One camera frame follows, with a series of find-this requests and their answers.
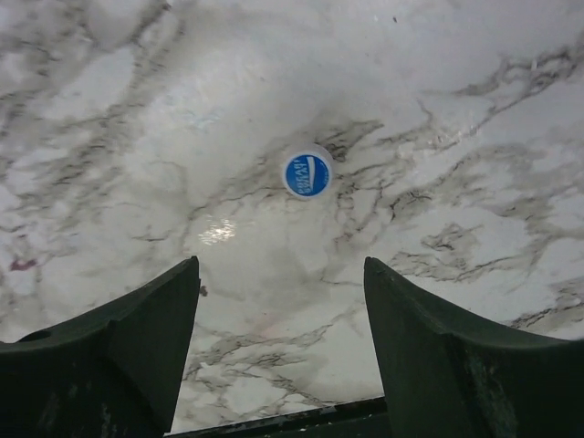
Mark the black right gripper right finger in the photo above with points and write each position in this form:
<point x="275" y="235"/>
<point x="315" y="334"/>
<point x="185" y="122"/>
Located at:
<point x="447" y="372"/>

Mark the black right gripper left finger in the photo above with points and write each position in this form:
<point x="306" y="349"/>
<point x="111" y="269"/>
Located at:
<point x="114" y="371"/>

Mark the blue white cap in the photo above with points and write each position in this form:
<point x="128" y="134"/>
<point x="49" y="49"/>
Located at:
<point x="307" y="170"/>

